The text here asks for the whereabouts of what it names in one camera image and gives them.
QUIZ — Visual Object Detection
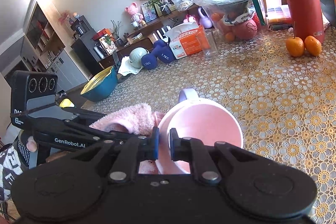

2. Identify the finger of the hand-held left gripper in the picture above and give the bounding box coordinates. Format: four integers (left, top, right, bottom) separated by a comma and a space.
60, 106, 108, 123
64, 119, 152, 143

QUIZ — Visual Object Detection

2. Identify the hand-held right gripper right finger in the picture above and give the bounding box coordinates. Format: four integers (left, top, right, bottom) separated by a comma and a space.
169, 128, 261, 186

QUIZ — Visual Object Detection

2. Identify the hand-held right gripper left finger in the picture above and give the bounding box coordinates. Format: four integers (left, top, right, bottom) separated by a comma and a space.
78, 126, 160, 183

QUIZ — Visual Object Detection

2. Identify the pink fluffy towel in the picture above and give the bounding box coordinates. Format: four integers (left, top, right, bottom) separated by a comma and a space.
89, 102, 164, 174

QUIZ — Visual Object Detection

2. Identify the person's left forearm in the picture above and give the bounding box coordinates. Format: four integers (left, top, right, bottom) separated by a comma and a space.
0, 135, 30, 204

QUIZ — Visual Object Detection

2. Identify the person's left hand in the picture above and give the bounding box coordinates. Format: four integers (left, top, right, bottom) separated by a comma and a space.
27, 136, 38, 152

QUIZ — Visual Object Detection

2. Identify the blue basin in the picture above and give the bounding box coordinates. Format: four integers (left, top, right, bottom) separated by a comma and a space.
82, 69, 118, 102

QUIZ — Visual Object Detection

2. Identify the yellow strainer basket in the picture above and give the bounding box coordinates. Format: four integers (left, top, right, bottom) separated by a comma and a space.
80, 66, 114, 95

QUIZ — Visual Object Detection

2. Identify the white cloth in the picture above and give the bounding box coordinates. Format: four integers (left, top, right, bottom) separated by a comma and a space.
118, 57, 144, 76

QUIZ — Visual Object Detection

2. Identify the colourful gift bag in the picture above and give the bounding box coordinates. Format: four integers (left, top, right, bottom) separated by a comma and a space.
98, 34, 117, 55

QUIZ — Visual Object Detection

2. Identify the pale green round lidded bowl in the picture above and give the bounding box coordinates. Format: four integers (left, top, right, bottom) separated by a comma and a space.
128, 47, 149, 68

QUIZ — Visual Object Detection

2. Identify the blue dumbbell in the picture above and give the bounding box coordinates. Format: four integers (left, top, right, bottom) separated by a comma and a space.
141, 49, 159, 70
153, 40, 176, 64

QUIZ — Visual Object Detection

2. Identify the vase with twigs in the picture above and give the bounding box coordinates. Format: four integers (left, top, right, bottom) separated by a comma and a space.
110, 20, 124, 47

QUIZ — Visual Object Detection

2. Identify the pink flower bunch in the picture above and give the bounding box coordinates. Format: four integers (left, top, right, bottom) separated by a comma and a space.
59, 10, 79, 25

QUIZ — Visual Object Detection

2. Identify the wooden television cabinet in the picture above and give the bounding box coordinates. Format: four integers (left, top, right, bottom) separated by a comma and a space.
98, 3, 206, 70

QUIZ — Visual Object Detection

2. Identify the gold lace tablecloth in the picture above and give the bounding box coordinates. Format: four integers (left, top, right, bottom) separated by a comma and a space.
81, 21, 336, 224

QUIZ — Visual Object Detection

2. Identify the orange tissue pack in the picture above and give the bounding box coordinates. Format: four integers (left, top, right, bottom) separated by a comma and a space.
164, 22, 211, 60

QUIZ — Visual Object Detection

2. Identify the drinking glass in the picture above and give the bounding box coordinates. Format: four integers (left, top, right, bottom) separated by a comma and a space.
202, 29, 219, 59

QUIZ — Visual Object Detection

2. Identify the pink bear figure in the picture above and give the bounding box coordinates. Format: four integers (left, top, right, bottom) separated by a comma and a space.
125, 2, 144, 28

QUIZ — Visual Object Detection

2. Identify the purple kettlebell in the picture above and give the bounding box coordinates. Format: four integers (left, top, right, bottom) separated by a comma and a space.
197, 6, 213, 29

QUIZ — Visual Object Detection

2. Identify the clear container with fruit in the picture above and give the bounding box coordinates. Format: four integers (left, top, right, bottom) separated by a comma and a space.
210, 3, 259, 43

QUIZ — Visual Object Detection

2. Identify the orange fruit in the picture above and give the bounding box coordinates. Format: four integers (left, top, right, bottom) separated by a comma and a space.
304, 35, 322, 57
285, 36, 306, 58

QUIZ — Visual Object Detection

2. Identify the stack of coloured boxes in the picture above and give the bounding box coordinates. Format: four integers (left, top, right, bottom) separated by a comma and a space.
265, 5, 293, 30

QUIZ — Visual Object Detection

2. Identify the grey wall shelf cabinet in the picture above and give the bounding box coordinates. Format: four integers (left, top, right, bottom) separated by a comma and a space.
22, 2, 89, 94

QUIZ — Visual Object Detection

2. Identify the small photo frame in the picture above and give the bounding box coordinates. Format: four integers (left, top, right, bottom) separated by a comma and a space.
141, 1, 158, 23

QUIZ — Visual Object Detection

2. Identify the large photo frame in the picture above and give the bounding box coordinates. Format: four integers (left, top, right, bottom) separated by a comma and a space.
155, 0, 176, 16

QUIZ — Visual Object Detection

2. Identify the dark green strap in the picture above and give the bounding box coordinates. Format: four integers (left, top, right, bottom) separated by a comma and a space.
246, 0, 266, 26

